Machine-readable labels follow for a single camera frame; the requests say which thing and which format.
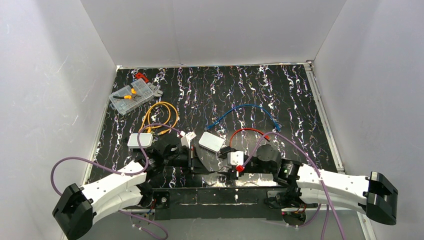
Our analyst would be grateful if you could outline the yellow handled pliers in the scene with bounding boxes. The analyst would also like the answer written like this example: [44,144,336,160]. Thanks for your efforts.
[112,87,141,100]

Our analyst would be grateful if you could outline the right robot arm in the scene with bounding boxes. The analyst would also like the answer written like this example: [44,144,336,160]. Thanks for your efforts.
[219,144,399,226]

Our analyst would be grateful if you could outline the clear plastic parts box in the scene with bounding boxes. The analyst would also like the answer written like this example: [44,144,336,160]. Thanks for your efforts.
[108,78,154,115]

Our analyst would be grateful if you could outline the blue ethernet cable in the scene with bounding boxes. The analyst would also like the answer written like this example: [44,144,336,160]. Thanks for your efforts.
[205,104,282,133]

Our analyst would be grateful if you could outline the short yellow ethernet cable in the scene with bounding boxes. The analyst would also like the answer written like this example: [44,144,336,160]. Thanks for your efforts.
[141,101,172,133]

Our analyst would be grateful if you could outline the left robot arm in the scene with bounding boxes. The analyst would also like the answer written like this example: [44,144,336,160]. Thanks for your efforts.
[52,140,210,240]

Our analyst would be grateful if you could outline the red ethernet cable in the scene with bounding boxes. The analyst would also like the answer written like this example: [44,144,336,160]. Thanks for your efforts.
[229,128,271,148]

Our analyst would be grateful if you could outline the grey red adjustable wrench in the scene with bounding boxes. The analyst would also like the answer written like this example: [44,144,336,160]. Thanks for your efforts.
[135,72,163,98]

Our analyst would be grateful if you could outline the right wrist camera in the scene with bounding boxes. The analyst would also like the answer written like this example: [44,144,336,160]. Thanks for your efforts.
[226,150,245,173]

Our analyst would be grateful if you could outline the long yellow ethernet cable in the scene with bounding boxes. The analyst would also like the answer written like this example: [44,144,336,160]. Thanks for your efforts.
[139,103,180,137]

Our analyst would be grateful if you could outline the black adapter with cable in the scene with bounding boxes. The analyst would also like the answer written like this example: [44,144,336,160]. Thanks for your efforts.
[208,146,236,174]

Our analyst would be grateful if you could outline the white network switch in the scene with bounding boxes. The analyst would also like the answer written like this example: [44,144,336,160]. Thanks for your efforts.
[127,133,154,149]
[198,132,225,153]

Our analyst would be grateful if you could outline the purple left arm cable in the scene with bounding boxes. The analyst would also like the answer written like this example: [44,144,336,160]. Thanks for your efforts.
[50,123,186,240]

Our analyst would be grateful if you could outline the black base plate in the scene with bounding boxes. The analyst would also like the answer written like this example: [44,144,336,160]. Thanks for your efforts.
[152,186,286,220]

